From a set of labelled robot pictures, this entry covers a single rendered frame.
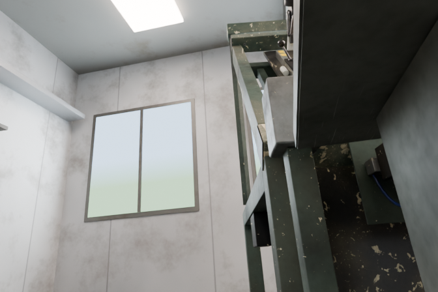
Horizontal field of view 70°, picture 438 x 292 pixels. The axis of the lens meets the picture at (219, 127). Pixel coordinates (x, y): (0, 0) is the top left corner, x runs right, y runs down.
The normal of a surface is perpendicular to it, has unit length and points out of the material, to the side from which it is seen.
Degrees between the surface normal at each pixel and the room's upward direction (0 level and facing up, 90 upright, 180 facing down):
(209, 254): 90
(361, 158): 90
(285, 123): 90
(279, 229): 90
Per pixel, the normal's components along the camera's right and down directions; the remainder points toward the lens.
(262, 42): 0.04, 0.46
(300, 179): -0.02, -0.38
